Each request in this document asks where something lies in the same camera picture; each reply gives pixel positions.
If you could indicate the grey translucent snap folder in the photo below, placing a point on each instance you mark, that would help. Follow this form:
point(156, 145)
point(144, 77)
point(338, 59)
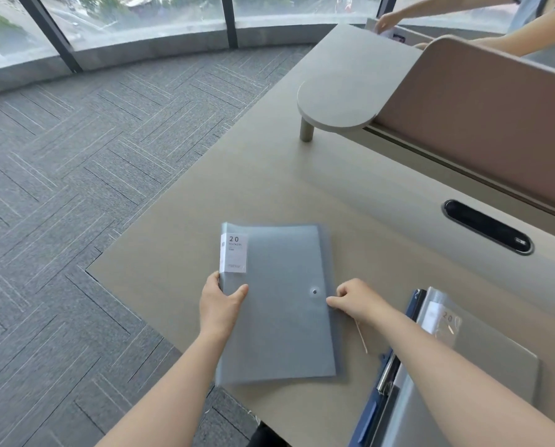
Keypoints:
point(282, 321)

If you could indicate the person's left thumb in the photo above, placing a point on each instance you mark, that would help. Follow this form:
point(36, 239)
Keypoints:
point(238, 294)

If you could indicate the person's right hand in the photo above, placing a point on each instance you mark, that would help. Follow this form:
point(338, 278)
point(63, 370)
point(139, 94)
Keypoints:
point(359, 300)

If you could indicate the person's right thumb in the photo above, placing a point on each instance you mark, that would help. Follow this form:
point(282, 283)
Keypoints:
point(338, 303)

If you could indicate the person's dark trousers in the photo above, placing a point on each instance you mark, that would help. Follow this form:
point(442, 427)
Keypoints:
point(270, 436)

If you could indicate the brown desk divider panel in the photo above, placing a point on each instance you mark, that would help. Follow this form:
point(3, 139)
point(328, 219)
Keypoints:
point(482, 120)

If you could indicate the dark window mullion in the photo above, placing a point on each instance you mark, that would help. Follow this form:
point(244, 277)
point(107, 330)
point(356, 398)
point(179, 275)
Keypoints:
point(49, 32)
point(229, 20)
point(388, 5)

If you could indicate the person's right forearm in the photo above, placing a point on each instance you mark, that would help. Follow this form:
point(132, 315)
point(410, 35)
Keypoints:
point(459, 377)

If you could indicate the person's left hand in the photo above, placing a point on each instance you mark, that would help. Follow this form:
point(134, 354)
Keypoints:
point(217, 311)

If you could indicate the white folder label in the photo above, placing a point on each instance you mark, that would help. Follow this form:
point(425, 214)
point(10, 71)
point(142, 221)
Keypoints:
point(233, 253)

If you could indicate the white packet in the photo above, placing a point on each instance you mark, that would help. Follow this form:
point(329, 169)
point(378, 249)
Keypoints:
point(396, 36)

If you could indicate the blue clipboard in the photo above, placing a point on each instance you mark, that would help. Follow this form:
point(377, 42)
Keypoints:
point(375, 414)

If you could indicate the person's left forearm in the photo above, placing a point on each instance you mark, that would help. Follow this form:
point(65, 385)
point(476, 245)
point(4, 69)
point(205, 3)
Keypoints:
point(165, 395)

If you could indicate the pale grey document folder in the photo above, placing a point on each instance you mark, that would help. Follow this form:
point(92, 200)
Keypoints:
point(412, 418)

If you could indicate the grey raised desk shelf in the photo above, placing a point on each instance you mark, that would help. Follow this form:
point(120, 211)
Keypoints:
point(347, 83)

